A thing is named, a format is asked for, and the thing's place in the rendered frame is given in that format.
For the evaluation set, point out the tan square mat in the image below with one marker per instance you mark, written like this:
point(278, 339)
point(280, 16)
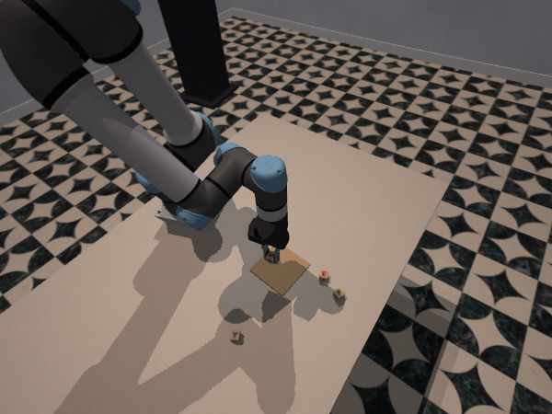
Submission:
point(282, 276)

